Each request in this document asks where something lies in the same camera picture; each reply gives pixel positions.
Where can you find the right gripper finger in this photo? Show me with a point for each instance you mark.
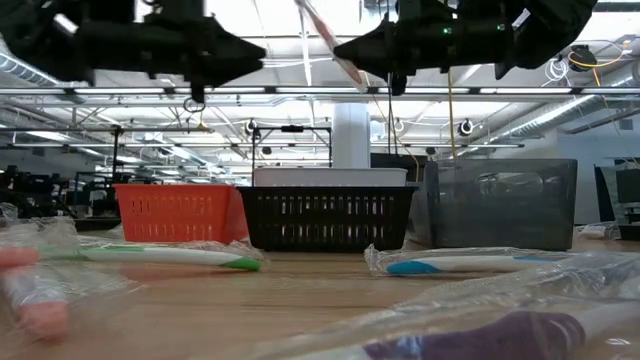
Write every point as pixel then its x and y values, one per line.
pixel 372 64
pixel 370 42

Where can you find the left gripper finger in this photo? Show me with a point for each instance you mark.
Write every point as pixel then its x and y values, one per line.
pixel 230 45
pixel 225 70

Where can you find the pink toothbrush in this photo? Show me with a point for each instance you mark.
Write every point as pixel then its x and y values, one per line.
pixel 42 320
pixel 330 40
pixel 17 257

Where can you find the green toothbrush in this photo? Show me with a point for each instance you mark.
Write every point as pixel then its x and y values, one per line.
pixel 165 256

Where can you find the purple toothbrush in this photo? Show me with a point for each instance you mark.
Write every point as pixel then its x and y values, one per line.
pixel 500 335

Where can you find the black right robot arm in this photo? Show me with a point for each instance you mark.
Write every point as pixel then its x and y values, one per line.
pixel 550 30

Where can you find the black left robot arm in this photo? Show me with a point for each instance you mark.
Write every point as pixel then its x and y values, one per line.
pixel 30 25

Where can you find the long light bar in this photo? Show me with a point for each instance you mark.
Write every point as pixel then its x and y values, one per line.
pixel 125 90

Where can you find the white building column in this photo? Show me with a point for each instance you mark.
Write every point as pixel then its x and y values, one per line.
pixel 350 135

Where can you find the black screen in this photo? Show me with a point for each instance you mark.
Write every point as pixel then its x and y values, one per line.
pixel 395 165

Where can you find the black slotted plastic basket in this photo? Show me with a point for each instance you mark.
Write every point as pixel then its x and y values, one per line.
pixel 325 191

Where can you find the orange slotted plastic basket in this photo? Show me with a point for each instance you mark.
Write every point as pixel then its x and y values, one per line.
pixel 170 215

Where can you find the grey translucent plastic bin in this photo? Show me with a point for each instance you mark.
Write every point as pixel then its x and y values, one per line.
pixel 500 215

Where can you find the dark lab equipment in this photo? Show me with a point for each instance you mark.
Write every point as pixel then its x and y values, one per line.
pixel 30 195

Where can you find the dark monitor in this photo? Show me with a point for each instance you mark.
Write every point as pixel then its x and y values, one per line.
pixel 627 187

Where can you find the distant black rig frame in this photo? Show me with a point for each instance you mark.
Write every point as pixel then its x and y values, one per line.
pixel 292 128

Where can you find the black neighbouring rig frame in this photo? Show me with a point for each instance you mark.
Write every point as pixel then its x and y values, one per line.
pixel 116 155

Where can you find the silver ribbed air duct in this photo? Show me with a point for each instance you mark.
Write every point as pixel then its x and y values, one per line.
pixel 20 70

